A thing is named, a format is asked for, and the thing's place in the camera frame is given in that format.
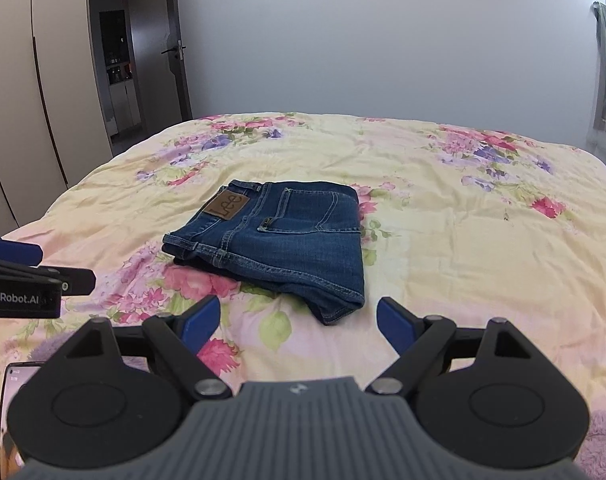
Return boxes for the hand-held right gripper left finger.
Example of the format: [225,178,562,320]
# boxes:
[58,295,232,401]

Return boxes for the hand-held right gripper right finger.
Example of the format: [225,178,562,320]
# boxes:
[365,297,554,396]

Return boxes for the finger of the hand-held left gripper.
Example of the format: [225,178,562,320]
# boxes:
[0,255,97,296]
[0,235,44,266]

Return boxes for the blue denim pants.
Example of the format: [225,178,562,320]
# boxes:
[161,179,367,326]

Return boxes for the smartphone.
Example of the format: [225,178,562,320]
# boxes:
[0,361,47,480]

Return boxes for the floral bedspread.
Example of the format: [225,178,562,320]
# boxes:
[0,112,606,480]

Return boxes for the beige wardrobe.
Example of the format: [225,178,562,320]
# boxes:
[0,0,115,237]

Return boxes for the hallway cabinet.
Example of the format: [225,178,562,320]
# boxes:
[98,9,143,134]

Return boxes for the purple fluffy blanket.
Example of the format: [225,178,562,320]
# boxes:
[577,406,606,480]

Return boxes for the dark brown door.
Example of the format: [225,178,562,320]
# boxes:
[164,0,193,122]

